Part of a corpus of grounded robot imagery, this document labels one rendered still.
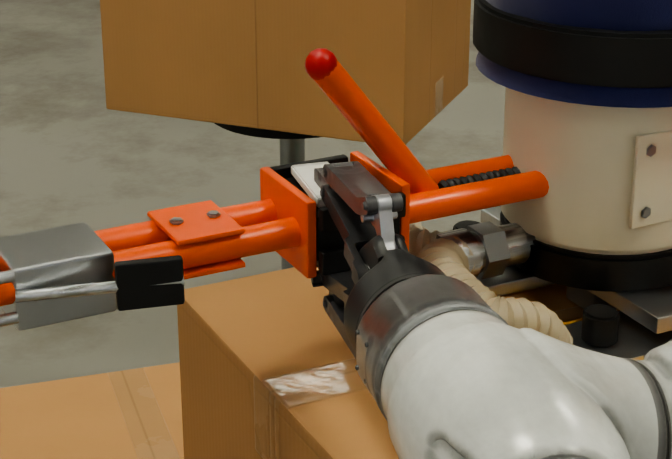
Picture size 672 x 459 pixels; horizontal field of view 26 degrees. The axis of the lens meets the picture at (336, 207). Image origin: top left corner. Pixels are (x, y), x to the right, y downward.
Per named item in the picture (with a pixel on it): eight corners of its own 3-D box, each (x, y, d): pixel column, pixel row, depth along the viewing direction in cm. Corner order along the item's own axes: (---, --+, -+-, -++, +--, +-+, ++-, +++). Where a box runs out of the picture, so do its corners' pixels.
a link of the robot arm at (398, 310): (376, 456, 86) (345, 407, 91) (519, 433, 88) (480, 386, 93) (379, 318, 82) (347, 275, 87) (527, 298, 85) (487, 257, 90)
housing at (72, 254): (88, 276, 104) (84, 218, 103) (120, 313, 99) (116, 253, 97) (-9, 295, 101) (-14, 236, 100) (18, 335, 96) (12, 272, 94)
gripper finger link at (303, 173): (317, 208, 104) (317, 198, 103) (290, 174, 110) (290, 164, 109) (357, 203, 104) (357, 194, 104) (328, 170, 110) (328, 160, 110)
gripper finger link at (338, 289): (413, 294, 96) (414, 315, 96) (361, 263, 107) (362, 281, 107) (357, 302, 95) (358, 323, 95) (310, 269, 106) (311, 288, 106)
